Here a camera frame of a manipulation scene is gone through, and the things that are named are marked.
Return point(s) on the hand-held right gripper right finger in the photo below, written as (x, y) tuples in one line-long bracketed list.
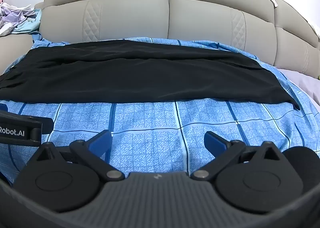
[(214, 143)]

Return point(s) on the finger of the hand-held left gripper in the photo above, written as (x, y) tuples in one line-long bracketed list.
[(45, 124)]

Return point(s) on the black pants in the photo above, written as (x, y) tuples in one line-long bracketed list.
[(140, 75)]

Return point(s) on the grey padded headboard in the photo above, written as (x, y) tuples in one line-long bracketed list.
[(130, 15)]

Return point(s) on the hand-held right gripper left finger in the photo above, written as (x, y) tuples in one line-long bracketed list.
[(100, 142)]

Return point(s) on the lilac pillow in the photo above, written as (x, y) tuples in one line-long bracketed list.
[(305, 85)]

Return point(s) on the blue checked bedsheet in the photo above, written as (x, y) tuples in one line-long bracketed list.
[(150, 130)]

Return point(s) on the pile of clothes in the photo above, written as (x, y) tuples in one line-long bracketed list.
[(17, 18)]

